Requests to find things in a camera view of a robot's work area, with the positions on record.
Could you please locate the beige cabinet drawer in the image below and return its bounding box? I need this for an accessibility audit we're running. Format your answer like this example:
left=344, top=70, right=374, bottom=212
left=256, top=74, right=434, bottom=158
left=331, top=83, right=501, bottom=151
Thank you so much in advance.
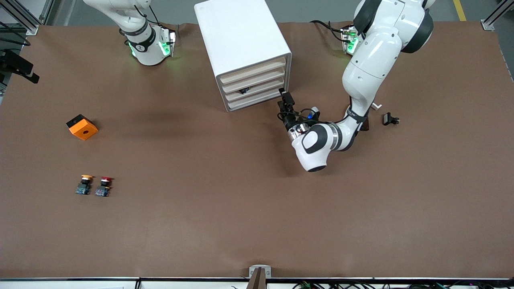
left=219, top=56, right=288, bottom=85
left=221, top=65, right=289, bottom=94
left=227, top=85, right=291, bottom=112
left=224, top=75, right=290, bottom=103

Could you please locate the white drawer cabinet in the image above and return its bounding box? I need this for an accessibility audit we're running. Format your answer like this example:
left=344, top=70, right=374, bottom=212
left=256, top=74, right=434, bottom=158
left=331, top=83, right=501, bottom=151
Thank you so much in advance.
left=194, top=0, right=292, bottom=113

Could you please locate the red mushroom push button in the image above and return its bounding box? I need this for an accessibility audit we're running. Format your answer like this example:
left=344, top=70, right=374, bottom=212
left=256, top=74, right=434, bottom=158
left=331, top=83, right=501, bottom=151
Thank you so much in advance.
left=95, top=177, right=114, bottom=197

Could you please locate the orange and black button box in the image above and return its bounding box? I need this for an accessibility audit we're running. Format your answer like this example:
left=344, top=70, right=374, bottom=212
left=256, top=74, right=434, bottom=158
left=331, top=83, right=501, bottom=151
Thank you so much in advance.
left=66, top=114, right=99, bottom=141

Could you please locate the yellow mushroom push button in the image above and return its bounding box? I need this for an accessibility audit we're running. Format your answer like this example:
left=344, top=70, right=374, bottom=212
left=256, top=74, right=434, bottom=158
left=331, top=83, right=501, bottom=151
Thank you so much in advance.
left=75, top=174, right=94, bottom=195

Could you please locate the brown table mat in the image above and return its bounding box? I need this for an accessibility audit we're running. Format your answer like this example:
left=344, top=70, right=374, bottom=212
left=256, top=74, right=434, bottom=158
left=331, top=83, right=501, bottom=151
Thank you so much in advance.
left=0, top=21, right=514, bottom=278

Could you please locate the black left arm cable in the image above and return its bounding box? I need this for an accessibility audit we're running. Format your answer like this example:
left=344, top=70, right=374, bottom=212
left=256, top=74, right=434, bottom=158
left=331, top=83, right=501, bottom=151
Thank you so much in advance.
left=277, top=111, right=322, bottom=123

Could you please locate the silver bracket with brown post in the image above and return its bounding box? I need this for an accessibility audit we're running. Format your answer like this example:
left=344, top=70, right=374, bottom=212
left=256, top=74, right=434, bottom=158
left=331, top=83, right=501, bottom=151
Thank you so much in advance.
left=248, top=265, right=272, bottom=289

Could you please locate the aluminium frame post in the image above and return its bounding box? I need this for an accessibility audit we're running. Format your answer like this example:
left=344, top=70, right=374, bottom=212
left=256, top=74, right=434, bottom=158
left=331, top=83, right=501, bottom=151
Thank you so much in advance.
left=481, top=0, right=514, bottom=31
left=0, top=0, right=55, bottom=36

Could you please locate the black camera on stand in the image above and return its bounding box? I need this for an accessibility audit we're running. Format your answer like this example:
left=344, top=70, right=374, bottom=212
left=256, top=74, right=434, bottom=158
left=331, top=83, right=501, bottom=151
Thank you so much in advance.
left=0, top=50, right=40, bottom=84

